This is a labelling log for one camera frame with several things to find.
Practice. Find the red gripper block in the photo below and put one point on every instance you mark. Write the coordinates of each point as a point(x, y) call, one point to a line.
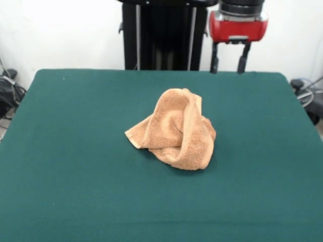
point(237, 29)

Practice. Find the tan terry towel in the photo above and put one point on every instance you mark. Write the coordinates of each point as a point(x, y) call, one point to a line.
point(176, 131)

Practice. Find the dark green table cloth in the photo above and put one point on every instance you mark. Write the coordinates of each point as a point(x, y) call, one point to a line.
point(75, 176)

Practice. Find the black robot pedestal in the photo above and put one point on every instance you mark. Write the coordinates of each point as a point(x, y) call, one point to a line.
point(164, 37)

